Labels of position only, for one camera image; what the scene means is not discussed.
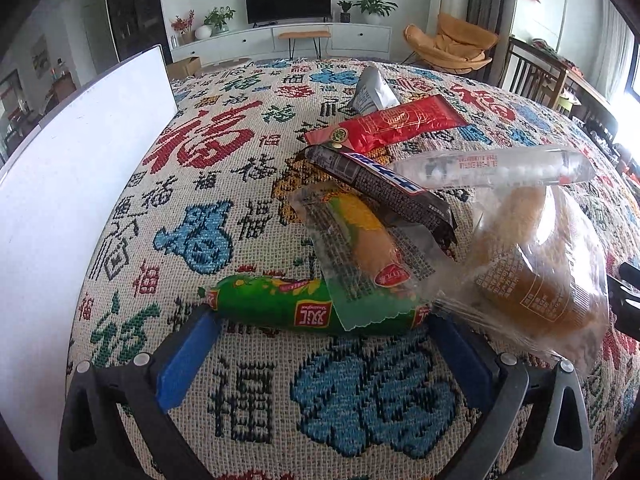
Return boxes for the red flowers in vase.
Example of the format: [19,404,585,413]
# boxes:
[171,10,196,46]

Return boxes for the wooden stool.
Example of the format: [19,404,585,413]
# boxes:
[278,30,332,59]

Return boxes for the black television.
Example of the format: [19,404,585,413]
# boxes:
[244,0,332,25]

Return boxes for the printed woven cloth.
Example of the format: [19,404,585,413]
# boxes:
[65,57,640,480]

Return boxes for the clear bag bread bun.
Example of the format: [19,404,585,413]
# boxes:
[432,185,613,376]

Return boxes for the grey curtain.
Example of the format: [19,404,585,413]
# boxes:
[467,0,521,81]

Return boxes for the bushy green potted plant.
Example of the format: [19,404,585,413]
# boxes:
[204,6,236,36]

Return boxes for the white board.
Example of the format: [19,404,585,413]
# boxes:
[0,45,179,480]

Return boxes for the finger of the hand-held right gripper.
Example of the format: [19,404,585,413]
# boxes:
[607,260,640,346]

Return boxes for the dark display cabinet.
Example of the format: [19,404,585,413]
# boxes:
[103,0,173,63]

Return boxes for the clear packet yellow cake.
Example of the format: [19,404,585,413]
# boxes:
[289,182,441,332]

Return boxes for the large plant white pot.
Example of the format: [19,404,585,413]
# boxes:
[353,0,399,26]

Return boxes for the red snack packet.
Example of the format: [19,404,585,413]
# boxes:
[304,94,470,155]

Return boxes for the green sausage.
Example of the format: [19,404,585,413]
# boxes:
[197,274,433,337]

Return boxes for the orange lounge chair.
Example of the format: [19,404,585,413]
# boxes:
[403,12,500,75]

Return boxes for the silver snack packet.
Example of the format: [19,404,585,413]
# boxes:
[348,65,401,113]

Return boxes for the clear tube white candies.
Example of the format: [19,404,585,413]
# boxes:
[387,146,596,192]

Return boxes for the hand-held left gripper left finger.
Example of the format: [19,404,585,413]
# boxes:
[57,304,223,480]

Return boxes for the dark chocolate bar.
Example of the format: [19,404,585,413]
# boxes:
[299,145,458,261]

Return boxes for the white television cabinet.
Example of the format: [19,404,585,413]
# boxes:
[170,22,393,63]

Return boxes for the dark wooden chair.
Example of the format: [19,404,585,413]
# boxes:
[497,36,568,106]

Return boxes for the cluttered dining table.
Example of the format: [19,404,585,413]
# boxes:
[565,67,640,176]

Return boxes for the cardboard box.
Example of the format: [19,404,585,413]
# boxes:
[166,56,202,81]

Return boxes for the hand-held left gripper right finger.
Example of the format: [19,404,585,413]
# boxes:
[425,310,593,480]

